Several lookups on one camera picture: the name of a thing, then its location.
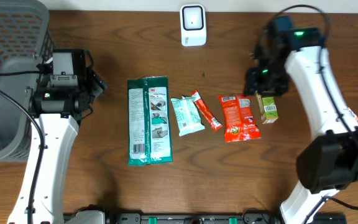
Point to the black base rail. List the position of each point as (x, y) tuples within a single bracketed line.
[(96, 214)]

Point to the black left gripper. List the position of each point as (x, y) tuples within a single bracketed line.
[(96, 83)]

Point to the small orange tissue pack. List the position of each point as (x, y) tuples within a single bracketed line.
[(352, 114)]

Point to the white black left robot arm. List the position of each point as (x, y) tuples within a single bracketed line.
[(56, 107)]

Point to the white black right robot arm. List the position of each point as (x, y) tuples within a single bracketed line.
[(329, 164)]

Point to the grey plastic shopping basket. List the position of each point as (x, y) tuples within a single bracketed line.
[(24, 42)]

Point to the dark green packet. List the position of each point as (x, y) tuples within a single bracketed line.
[(149, 138)]

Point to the light green wet wipes pack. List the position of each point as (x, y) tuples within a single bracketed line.
[(187, 115)]

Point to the red snack bag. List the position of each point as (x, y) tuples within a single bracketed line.
[(239, 121)]

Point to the yellow green juice carton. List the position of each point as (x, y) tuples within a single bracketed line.
[(268, 109)]

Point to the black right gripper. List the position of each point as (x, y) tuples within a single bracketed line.
[(253, 84)]

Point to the small red Nescafe packet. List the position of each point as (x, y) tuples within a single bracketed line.
[(205, 111)]

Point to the white barcode scanner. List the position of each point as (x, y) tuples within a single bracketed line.
[(193, 25)]

